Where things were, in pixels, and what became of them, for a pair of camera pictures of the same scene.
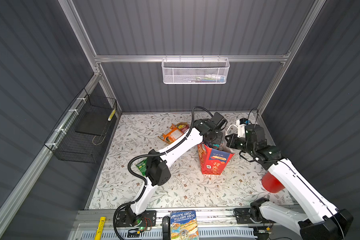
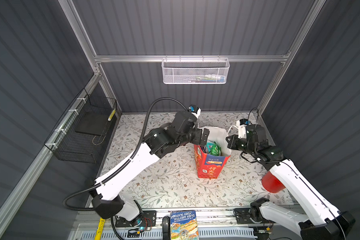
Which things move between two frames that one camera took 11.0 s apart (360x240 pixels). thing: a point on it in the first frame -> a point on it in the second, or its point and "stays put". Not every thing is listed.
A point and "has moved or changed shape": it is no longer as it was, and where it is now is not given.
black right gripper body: x=239 y=143 stays put
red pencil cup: x=271 y=184 stays put
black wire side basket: x=79 y=135 stays put
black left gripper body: x=215 y=138 -> x=194 y=136
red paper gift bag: x=212 y=161 has moved or changed shape
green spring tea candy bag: x=142 y=166 has moved or changed shape
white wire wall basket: x=195 y=71 stays put
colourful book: x=183 y=225 stays put
